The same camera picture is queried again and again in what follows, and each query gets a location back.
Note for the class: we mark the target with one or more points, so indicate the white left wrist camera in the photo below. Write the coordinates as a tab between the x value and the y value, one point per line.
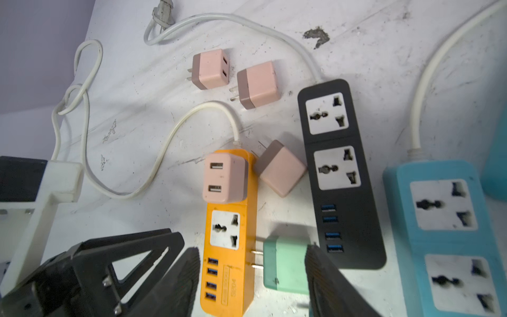
31	191

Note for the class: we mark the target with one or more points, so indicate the brown pink charger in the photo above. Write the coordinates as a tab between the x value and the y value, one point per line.
225	178

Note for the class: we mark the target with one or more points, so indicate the black power strip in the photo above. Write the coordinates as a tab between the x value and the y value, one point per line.
347	223

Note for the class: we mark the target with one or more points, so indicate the teal triangular power strip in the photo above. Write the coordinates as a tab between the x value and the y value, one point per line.
493	177

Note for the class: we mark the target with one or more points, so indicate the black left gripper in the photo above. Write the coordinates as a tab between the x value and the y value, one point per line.
86	284

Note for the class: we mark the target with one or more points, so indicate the pink usb charger plug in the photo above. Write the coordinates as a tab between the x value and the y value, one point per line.
210	70

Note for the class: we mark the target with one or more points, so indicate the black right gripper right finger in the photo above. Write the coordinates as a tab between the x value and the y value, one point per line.
331	294

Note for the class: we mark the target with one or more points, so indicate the orange power strip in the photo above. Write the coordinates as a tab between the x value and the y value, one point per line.
228	279

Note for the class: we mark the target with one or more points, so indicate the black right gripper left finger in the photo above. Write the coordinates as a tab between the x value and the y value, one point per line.
174	293

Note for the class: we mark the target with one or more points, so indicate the beige pink charger plug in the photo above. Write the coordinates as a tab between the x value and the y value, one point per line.
279	168

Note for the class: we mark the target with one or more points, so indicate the green usb charger plug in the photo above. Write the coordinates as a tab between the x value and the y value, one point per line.
284	264

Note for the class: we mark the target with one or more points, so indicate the teal rectangular power strip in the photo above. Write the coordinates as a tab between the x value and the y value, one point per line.
446	249

